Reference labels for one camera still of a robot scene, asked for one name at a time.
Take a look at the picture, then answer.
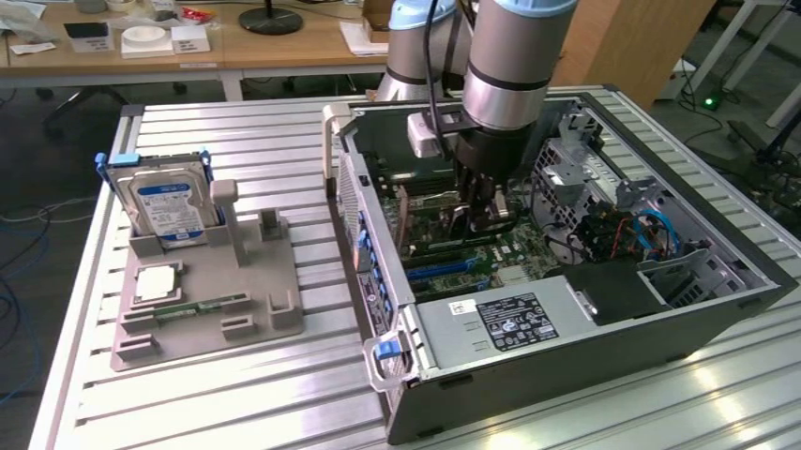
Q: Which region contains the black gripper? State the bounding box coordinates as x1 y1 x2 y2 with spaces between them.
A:
453 122 533 187

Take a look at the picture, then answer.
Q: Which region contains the metal disk bay cage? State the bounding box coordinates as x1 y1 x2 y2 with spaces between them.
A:
531 110 628 221

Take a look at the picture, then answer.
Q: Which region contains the installed RAM stick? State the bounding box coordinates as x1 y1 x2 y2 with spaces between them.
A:
410 232 500 257

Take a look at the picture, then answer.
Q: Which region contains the green motherboard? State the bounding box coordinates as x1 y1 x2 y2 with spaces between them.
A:
369 158 565 304

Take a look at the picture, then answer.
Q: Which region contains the black connector block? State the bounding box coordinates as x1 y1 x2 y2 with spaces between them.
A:
573 213 623 263

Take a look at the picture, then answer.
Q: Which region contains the black expansion slot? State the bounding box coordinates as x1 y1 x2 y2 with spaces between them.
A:
404 252 481 272

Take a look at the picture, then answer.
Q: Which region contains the blue expansion slot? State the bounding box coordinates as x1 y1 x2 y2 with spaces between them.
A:
405 262 476 284

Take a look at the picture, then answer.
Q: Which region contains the white paper stack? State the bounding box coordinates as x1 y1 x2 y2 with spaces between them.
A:
340 21 392 57

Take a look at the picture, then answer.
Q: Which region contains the wooden cabinet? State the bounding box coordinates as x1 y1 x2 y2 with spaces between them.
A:
553 0 719 109

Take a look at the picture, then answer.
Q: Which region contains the black power supply label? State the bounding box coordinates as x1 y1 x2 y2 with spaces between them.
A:
476 291 559 353

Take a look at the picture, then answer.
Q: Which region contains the grey power supply unit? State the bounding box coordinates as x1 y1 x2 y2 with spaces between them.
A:
416 276 603 371

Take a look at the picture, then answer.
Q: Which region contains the wooden desk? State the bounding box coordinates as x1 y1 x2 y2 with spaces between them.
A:
0 0 565 102

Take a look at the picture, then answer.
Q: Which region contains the grey parts rack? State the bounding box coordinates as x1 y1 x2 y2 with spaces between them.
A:
110 180 309 374

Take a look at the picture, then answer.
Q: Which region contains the black floor stand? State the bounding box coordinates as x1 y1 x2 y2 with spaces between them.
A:
726 119 801 207

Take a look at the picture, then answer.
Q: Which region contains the black round lamp base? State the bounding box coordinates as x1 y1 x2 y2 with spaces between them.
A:
238 0 306 35

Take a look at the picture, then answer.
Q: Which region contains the open grey PC case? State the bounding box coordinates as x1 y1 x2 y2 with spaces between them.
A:
321 91 784 446

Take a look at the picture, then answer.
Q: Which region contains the hard disk with blue carrier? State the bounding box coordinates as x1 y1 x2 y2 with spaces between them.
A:
93 149 218 249

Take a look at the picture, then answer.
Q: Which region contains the plain white box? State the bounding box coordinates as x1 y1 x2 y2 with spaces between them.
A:
170 25 210 55

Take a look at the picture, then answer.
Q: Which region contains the green RAM stick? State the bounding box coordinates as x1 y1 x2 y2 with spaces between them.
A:
151 299 244 321

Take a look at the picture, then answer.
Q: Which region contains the silver CPU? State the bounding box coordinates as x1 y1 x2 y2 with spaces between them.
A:
134 267 184 301

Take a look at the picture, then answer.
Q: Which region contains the white box with round dish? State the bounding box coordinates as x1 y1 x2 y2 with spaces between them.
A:
121 25 176 60

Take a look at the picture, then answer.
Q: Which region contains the black chair base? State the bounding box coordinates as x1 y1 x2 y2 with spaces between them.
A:
41 86 131 140

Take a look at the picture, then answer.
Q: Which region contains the white box with black top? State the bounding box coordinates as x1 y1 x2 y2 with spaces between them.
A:
63 22 118 53

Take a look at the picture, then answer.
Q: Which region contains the clear plastic bag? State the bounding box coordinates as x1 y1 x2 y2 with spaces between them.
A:
0 4 65 43

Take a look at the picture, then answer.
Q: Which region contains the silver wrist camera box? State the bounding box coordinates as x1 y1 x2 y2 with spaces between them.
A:
406 112 463 159

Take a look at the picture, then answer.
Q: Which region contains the black internal wire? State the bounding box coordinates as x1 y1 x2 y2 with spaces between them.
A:
543 219 588 266

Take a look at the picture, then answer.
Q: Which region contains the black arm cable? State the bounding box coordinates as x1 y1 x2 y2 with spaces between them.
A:
422 0 452 158

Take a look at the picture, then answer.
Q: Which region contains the red SATA wire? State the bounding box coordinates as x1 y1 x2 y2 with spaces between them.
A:
615 216 635 258

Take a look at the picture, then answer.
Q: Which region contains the blue SATA wire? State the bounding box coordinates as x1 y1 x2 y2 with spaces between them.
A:
631 211 683 260

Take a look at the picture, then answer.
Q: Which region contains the black floor cable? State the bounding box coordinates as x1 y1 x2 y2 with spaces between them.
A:
679 55 752 146

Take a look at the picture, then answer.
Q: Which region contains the metal drive bay bracket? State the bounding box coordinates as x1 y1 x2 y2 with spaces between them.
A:
636 243 756 311

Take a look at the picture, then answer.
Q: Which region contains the white desk frame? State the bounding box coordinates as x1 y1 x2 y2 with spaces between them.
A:
685 0 801 130

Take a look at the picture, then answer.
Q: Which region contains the white floor cable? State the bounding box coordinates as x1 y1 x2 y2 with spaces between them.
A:
0 199 106 224

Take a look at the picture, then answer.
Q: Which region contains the blue floor cable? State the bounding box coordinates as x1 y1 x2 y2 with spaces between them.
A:
0 219 55 404

